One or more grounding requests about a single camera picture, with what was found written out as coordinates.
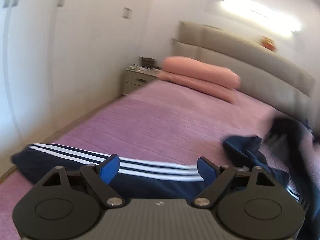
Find navy blue zip jacket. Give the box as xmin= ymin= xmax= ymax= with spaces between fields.
xmin=12 ymin=116 xmax=319 ymax=239

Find purple quilted bedspread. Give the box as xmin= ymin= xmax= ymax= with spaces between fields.
xmin=1 ymin=81 xmax=319 ymax=239

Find lower pink folded blanket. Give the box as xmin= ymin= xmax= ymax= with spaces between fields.
xmin=158 ymin=72 xmax=235 ymax=103

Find pink folded blanket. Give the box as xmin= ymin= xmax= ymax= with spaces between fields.
xmin=158 ymin=72 xmax=235 ymax=103
xmin=161 ymin=56 xmax=241 ymax=89

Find beige bedside nightstand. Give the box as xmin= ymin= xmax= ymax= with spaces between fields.
xmin=122 ymin=64 xmax=161 ymax=95

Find beige padded headboard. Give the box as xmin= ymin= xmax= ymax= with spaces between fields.
xmin=172 ymin=21 xmax=315 ymax=121

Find upper pink folded blanket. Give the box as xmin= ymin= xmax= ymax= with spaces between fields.
xmin=161 ymin=56 xmax=241 ymax=89

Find brown patterned pouch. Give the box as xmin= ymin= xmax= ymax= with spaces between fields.
xmin=140 ymin=57 xmax=156 ymax=69

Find orange plush toy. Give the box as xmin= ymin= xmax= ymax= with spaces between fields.
xmin=260 ymin=36 xmax=275 ymax=50

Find white wardrobe with handles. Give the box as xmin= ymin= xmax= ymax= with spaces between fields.
xmin=0 ymin=0 xmax=68 ymax=156

